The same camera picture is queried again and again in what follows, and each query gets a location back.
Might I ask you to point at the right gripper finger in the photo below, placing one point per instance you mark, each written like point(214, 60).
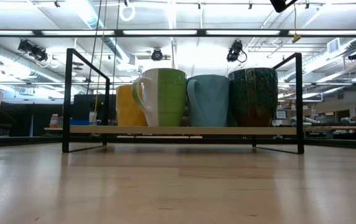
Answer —
point(282, 3)

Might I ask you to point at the dark speckled teal brown mug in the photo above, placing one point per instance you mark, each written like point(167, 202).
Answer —
point(252, 96)

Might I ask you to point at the light blue mug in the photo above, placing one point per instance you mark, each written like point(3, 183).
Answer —
point(209, 101)

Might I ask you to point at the green white mug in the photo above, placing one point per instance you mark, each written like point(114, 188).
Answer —
point(171, 99)

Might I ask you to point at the orange mug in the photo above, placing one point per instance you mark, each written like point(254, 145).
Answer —
point(125, 109)

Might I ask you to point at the yellow hanging connector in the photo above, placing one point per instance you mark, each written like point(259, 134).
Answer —
point(296, 38)

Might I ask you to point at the black ceiling speaker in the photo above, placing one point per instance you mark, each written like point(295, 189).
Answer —
point(355, 56)

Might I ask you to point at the wooden background table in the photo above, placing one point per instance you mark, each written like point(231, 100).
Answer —
point(330, 127)

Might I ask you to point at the black ceiling spotlight cluster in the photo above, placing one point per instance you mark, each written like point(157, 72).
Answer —
point(31, 51)

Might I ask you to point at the round black ceiling camera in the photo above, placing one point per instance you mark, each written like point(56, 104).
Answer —
point(157, 54)

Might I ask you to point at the wooden shelf with black frame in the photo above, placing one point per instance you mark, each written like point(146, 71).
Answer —
point(196, 130)

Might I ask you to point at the black overhead frame bar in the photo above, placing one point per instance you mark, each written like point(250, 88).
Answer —
point(119, 32)

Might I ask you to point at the black metal table frame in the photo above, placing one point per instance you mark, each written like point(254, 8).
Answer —
point(25, 141)

